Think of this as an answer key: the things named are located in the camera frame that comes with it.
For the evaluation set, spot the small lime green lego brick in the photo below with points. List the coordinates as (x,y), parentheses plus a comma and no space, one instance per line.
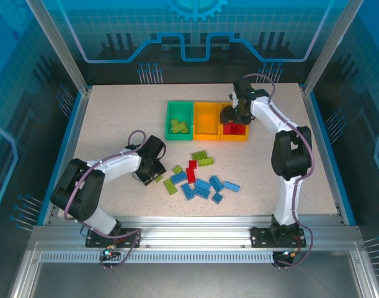
(158,178)
(177,169)

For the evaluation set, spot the long red lego brick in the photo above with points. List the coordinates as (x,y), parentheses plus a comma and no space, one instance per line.
(191,173)

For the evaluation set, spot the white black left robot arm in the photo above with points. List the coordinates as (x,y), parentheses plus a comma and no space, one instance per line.
(114,164)

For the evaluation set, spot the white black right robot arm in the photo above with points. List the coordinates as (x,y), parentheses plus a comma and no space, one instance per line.
(285,198)

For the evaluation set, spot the green plastic bin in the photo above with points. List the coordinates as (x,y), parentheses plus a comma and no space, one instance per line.
(180,107)

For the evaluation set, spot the small blue lego brick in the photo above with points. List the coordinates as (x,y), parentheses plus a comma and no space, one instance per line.
(217,198)

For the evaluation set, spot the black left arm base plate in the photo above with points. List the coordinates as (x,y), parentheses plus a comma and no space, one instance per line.
(130,237)

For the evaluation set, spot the aluminium frame rail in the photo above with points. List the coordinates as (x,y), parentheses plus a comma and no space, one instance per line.
(195,231)

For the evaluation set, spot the aluminium side rail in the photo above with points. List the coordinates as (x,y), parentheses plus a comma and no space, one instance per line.
(324,149)
(71,139)

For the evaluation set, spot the aluminium frame post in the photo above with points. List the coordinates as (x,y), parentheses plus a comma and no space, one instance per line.
(62,46)
(332,46)

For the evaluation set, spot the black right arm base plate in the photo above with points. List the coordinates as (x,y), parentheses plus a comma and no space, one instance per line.
(260,237)

